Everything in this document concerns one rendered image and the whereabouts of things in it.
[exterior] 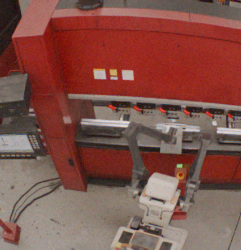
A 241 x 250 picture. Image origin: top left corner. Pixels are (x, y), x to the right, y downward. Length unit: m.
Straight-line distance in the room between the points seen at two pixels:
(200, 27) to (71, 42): 0.94
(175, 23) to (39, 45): 0.92
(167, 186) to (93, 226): 1.56
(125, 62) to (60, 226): 2.06
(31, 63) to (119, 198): 2.07
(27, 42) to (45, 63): 0.25
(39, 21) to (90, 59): 0.57
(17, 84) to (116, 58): 0.75
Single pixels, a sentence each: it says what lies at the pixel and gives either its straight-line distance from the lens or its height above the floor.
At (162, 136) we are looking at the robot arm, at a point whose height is 1.35.
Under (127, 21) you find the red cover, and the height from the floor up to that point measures 2.24.
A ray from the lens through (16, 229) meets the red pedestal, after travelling 4.33.
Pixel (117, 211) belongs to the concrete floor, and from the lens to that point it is 4.33.
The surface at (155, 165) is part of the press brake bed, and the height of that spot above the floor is 0.54.
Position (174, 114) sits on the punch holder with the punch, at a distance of 3.43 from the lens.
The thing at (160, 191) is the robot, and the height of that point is 1.34.
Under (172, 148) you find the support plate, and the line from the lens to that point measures 3.50.
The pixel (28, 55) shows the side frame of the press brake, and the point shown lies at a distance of 2.80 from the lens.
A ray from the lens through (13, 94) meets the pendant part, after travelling 2.79.
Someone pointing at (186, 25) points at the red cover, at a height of 2.25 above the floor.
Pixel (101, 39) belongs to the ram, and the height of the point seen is 2.04.
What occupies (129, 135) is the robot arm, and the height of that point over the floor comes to 1.59.
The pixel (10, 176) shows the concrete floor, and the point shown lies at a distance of 4.76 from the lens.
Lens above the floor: 3.98
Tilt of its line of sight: 55 degrees down
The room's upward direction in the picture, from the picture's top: 6 degrees counter-clockwise
